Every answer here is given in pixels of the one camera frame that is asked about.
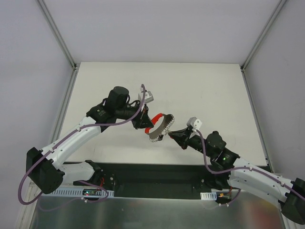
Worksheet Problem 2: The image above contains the aluminium frame post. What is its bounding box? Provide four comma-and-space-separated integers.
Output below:
35, 0, 77, 70
241, 0, 288, 72

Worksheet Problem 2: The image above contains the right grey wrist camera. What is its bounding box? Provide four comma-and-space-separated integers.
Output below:
187, 117, 202, 130

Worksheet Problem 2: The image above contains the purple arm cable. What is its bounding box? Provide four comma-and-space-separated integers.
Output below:
18, 83, 146, 205
199, 128, 305, 198

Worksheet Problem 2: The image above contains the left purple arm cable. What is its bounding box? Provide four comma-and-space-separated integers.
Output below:
18, 83, 146, 205

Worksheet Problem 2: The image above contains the left aluminium table rail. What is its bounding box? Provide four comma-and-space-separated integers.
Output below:
16, 64, 80, 229

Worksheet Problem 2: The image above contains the right aluminium table rail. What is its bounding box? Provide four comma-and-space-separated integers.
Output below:
241, 68, 296, 229

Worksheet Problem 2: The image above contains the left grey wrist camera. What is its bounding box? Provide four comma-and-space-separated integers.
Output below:
138, 91, 154, 104

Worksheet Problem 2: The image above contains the left aluminium frame post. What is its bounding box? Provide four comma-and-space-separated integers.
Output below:
35, 0, 77, 70

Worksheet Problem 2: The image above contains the red handled metal key holder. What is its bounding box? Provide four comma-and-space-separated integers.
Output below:
144, 113, 174, 143

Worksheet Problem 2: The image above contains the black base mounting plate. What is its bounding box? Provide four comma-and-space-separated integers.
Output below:
71, 161, 247, 198

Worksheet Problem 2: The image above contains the right aluminium frame post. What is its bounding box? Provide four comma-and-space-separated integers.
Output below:
241, 0, 288, 72

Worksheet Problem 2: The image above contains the white cable duct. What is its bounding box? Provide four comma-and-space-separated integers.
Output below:
200, 192, 217, 201
46, 187, 114, 198

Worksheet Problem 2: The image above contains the left white cable duct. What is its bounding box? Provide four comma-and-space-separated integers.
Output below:
46, 187, 114, 198

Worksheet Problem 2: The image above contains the aluminium table rail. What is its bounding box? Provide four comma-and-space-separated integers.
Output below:
16, 64, 80, 229
241, 68, 296, 229

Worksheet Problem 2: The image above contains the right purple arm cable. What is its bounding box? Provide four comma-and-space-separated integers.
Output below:
199, 128, 305, 198

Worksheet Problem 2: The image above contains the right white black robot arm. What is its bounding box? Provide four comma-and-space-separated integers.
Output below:
169, 126, 305, 225

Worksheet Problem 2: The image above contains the right white cable duct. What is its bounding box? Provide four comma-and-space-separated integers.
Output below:
200, 192, 217, 201

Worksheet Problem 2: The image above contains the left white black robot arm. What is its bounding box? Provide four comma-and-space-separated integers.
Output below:
26, 86, 153, 194

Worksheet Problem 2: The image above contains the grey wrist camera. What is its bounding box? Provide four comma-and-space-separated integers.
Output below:
187, 117, 202, 130
138, 91, 154, 104

